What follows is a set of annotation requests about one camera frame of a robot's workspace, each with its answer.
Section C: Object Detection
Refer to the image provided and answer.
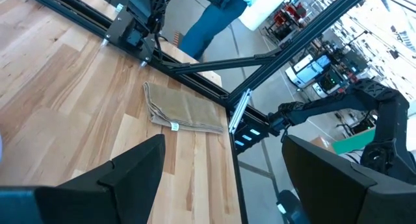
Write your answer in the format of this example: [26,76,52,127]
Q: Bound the tan folded cloth napkin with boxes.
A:
[142,81,225,134]

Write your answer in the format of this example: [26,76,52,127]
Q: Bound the person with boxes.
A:
[177,0,261,61]

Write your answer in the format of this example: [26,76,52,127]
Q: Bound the green panel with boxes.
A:
[331,128,376,155]

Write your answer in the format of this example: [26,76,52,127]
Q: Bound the brown cardboard box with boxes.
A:
[310,136,335,153]

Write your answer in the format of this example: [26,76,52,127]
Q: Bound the white round column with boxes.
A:
[239,0,295,32]

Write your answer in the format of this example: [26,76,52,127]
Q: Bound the black labelled electronics box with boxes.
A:
[232,118,272,154]

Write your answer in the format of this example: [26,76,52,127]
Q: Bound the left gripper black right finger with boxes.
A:
[281,135,378,224]

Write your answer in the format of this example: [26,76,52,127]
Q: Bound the silver aluminium corner bracket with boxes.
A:
[228,88,253,134]

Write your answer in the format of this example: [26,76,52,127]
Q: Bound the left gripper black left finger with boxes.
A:
[58,134,166,224]

